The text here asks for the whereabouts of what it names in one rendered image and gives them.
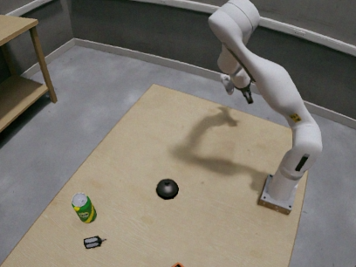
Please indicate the black bell dome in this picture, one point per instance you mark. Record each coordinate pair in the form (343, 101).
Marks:
(167, 189)

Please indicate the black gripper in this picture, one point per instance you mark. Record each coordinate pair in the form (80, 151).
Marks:
(246, 91)

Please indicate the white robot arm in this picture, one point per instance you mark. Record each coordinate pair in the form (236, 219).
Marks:
(233, 24)

